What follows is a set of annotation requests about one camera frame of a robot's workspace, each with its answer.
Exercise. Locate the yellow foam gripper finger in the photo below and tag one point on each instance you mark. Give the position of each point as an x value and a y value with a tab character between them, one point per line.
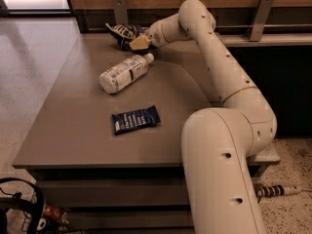
142	42

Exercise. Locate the blue white chip bag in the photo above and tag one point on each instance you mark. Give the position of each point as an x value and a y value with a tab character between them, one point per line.
124	34

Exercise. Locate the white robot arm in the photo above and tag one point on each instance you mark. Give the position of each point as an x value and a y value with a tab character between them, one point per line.
216	141

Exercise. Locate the white plastic water bottle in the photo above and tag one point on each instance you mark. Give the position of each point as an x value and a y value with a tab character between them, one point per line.
118	77

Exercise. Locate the dark blue snack bar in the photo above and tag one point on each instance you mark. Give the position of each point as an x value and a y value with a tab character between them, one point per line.
134	120

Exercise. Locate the upper grey drawer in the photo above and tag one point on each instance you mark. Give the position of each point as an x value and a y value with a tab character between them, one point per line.
115	192

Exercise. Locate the grey drawer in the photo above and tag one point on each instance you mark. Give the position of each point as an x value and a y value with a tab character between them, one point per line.
115	192
131	219

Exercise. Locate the lower grey drawer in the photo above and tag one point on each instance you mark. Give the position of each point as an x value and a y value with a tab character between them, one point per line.
131	219

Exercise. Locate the red snack packet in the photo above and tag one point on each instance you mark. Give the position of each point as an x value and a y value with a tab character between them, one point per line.
54	213

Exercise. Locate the left metal railing post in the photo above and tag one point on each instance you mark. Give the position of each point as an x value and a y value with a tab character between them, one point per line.
120	11

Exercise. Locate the metal railing post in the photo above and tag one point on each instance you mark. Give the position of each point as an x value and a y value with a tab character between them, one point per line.
259	19
120	11

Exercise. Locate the horizontal metal rail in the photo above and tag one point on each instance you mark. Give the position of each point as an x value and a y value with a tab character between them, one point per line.
270	27

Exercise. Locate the right metal railing post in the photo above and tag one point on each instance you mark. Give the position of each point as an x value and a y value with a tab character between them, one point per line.
259	19

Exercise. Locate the striped cable connector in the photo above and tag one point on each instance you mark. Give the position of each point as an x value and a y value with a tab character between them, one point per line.
277	190

